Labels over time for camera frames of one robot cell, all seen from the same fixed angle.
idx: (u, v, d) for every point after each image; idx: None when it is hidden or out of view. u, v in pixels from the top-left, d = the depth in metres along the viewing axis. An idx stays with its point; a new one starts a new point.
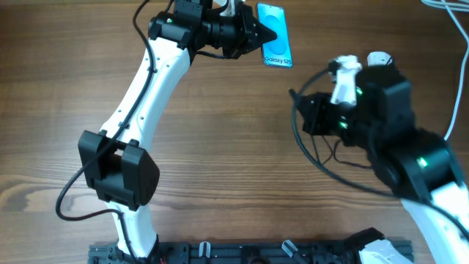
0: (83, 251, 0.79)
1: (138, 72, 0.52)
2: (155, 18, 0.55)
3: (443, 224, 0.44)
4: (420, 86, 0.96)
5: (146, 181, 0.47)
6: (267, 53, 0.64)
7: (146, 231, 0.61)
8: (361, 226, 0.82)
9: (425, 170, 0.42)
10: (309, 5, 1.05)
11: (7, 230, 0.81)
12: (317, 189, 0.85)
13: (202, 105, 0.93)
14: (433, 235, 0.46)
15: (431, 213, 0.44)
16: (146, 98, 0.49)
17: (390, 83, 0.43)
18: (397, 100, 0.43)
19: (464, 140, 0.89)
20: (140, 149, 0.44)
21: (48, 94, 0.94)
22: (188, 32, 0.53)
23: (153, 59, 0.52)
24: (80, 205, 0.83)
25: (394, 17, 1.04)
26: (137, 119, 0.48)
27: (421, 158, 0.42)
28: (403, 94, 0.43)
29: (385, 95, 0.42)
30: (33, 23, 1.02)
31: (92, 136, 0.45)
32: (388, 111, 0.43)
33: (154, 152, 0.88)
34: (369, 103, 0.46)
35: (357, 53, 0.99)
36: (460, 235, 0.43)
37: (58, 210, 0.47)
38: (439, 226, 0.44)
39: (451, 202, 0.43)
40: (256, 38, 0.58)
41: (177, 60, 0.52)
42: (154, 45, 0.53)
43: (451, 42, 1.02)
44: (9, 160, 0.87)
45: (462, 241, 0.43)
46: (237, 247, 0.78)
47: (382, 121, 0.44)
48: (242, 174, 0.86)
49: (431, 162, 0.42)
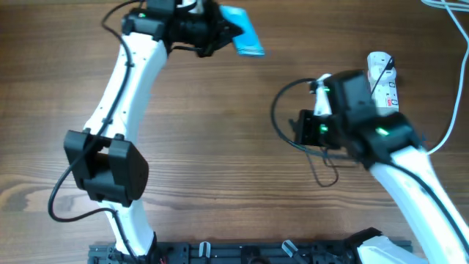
0: (83, 251, 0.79)
1: (115, 68, 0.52)
2: (128, 15, 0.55)
3: (404, 180, 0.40)
4: (420, 86, 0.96)
5: (136, 174, 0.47)
6: (239, 45, 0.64)
7: (143, 228, 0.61)
8: (361, 226, 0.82)
9: (388, 141, 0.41)
10: (309, 5, 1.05)
11: (7, 230, 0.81)
12: (318, 189, 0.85)
13: (202, 105, 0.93)
14: (402, 205, 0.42)
15: (391, 171, 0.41)
16: (125, 93, 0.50)
17: (346, 75, 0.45)
18: (354, 89, 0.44)
19: (464, 140, 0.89)
20: (126, 141, 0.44)
21: (48, 94, 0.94)
22: (162, 24, 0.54)
23: (129, 53, 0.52)
24: (80, 205, 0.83)
25: (394, 17, 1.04)
26: (119, 114, 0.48)
27: (381, 128, 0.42)
28: (359, 81, 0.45)
29: (341, 84, 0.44)
30: (33, 24, 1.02)
31: (76, 135, 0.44)
32: (346, 97, 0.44)
33: (154, 152, 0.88)
34: (331, 97, 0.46)
35: (357, 53, 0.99)
36: (422, 190, 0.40)
37: (50, 213, 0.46)
38: (401, 186, 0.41)
39: (411, 162, 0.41)
40: (227, 31, 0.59)
41: (154, 52, 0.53)
42: (128, 40, 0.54)
43: (451, 42, 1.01)
44: (9, 160, 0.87)
45: (426, 197, 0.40)
46: (237, 247, 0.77)
47: (341, 107, 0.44)
48: (242, 174, 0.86)
49: (393, 131, 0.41)
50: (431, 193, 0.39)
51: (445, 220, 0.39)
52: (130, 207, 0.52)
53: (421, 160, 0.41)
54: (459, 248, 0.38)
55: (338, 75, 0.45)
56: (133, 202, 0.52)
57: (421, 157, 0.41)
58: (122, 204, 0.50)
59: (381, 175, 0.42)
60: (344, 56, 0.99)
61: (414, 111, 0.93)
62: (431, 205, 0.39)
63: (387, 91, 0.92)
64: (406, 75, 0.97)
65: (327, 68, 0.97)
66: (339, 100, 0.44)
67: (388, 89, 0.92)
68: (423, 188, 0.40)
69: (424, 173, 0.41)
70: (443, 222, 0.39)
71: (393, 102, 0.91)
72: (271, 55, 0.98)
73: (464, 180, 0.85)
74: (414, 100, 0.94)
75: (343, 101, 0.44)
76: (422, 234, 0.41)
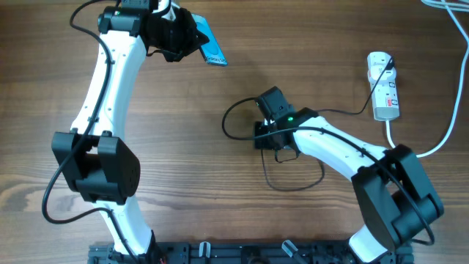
0: (83, 251, 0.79)
1: (96, 67, 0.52)
2: (102, 14, 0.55)
3: (308, 133, 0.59)
4: (420, 86, 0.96)
5: (127, 169, 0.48)
6: (207, 54, 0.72)
7: (141, 226, 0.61)
8: (361, 226, 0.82)
9: (297, 123, 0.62)
10: (308, 5, 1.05)
11: (7, 230, 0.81)
12: (318, 189, 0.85)
13: (202, 105, 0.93)
14: (319, 152, 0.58)
15: (300, 133, 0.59)
16: (108, 90, 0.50)
17: (266, 92, 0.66)
18: (274, 99, 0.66)
19: (465, 140, 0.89)
20: (114, 138, 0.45)
21: (48, 94, 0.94)
22: (138, 20, 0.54)
23: (108, 51, 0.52)
24: (80, 204, 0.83)
25: (394, 17, 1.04)
26: (105, 111, 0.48)
27: (290, 119, 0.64)
28: (277, 94, 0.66)
29: (264, 98, 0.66)
30: (33, 24, 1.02)
31: (64, 136, 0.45)
32: (270, 106, 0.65)
33: (154, 152, 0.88)
34: (262, 109, 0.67)
35: (357, 53, 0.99)
36: (321, 133, 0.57)
37: (45, 215, 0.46)
38: (308, 138, 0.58)
39: (311, 122, 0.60)
40: (198, 39, 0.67)
41: (133, 48, 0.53)
42: (105, 39, 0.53)
43: (451, 42, 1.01)
44: (9, 160, 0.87)
45: (324, 137, 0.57)
46: (237, 247, 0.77)
47: (270, 114, 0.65)
48: (242, 174, 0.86)
49: (298, 118, 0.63)
50: (324, 130, 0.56)
51: (338, 141, 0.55)
52: (125, 204, 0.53)
53: (318, 119, 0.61)
54: (354, 152, 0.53)
55: (262, 94, 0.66)
56: (127, 200, 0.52)
57: (320, 119, 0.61)
58: (117, 202, 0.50)
59: (300, 141, 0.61)
60: (344, 56, 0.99)
61: (414, 111, 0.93)
62: (330, 138, 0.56)
63: (387, 91, 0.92)
64: (406, 75, 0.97)
65: (327, 68, 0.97)
66: (267, 111, 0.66)
67: (388, 89, 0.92)
68: (320, 131, 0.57)
69: (322, 125, 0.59)
70: (338, 144, 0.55)
71: (393, 102, 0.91)
72: (271, 55, 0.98)
73: (464, 180, 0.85)
74: (414, 99, 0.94)
75: (269, 110, 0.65)
76: (335, 162, 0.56)
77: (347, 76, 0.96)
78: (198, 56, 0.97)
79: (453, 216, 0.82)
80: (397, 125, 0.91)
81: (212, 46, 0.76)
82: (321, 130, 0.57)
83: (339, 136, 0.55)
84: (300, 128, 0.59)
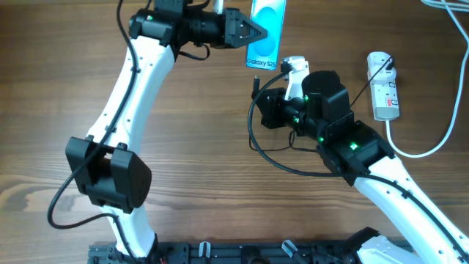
0: (83, 251, 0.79)
1: (122, 72, 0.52)
2: (135, 16, 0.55)
3: (385, 188, 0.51)
4: (420, 86, 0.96)
5: (138, 183, 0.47)
6: (251, 56, 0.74)
7: (143, 231, 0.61)
8: (360, 225, 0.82)
9: (341, 112, 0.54)
10: (309, 4, 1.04)
11: (7, 230, 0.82)
12: (318, 189, 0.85)
13: (202, 105, 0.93)
14: (401, 222, 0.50)
15: (373, 182, 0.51)
16: (131, 99, 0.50)
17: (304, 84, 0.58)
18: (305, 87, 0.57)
19: (464, 139, 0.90)
20: (130, 152, 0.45)
21: (48, 94, 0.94)
22: (170, 28, 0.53)
23: (135, 59, 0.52)
24: (80, 205, 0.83)
25: (395, 17, 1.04)
26: (124, 121, 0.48)
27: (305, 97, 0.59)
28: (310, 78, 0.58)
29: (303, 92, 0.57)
30: (32, 24, 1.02)
31: (78, 142, 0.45)
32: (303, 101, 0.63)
33: (154, 152, 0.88)
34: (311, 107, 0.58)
35: (357, 54, 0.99)
36: (403, 196, 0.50)
37: (50, 217, 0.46)
38: (383, 193, 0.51)
39: (385, 170, 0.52)
40: (239, 40, 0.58)
41: (160, 58, 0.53)
42: (135, 43, 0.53)
43: (451, 42, 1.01)
44: (9, 160, 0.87)
45: (407, 202, 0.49)
46: (237, 247, 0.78)
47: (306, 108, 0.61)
48: (242, 174, 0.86)
49: (357, 134, 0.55)
50: (408, 196, 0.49)
51: (423, 213, 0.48)
52: (131, 214, 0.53)
53: (397, 168, 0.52)
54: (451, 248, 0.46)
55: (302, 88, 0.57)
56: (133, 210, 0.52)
57: (398, 165, 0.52)
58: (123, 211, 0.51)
59: (370, 191, 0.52)
60: (344, 56, 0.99)
61: (413, 111, 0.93)
62: (413, 207, 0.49)
63: (387, 92, 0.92)
64: (407, 75, 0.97)
65: (327, 68, 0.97)
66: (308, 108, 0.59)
67: (388, 89, 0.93)
68: (403, 194, 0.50)
69: (403, 182, 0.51)
70: (421, 215, 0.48)
71: (393, 102, 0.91)
72: None
73: (464, 180, 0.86)
74: (415, 99, 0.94)
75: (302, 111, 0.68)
76: (426, 246, 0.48)
77: (347, 76, 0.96)
78: (196, 56, 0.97)
79: (452, 215, 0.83)
80: (396, 125, 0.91)
81: (267, 44, 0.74)
82: (404, 194, 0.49)
83: (429, 213, 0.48)
84: (377, 180, 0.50)
